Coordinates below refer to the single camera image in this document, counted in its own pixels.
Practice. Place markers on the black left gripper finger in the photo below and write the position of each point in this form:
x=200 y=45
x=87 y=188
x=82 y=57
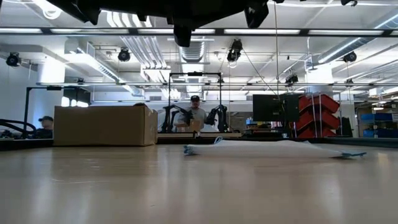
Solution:
x=84 y=9

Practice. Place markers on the brown cardboard box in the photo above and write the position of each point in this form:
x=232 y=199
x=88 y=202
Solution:
x=102 y=126

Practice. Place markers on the white mesh pouch blue trim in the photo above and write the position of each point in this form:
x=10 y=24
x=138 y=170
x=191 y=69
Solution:
x=264 y=149

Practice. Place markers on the black neighbouring robot arm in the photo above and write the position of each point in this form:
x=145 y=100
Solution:
x=12 y=120

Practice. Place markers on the black background robot arm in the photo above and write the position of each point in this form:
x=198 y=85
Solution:
x=186 y=115
x=221 y=118

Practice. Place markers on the overhead light bar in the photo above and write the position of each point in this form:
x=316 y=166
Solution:
x=93 y=31

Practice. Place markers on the person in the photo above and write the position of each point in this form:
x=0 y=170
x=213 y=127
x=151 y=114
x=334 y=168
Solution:
x=46 y=124
x=196 y=112

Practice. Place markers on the small background cardboard box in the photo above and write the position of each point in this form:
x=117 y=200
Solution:
x=194 y=126

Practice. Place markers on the black monitor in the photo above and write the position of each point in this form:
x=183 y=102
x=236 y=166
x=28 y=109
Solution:
x=267 y=107

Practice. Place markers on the background station table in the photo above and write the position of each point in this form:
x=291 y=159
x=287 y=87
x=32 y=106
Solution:
x=217 y=135

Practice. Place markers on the red storage bin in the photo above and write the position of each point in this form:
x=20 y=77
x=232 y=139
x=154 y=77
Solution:
x=326 y=119
x=308 y=133
x=326 y=102

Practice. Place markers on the blue storage bin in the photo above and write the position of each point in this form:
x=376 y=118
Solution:
x=376 y=117
x=379 y=133

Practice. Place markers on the black neighbouring station frame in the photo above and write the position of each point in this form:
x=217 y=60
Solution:
x=25 y=109

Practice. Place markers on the black aluminium table frame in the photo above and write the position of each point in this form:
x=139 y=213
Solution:
x=18 y=143

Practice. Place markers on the silver ventilation duct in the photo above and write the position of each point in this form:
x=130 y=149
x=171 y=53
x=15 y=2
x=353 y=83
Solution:
x=342 y=46

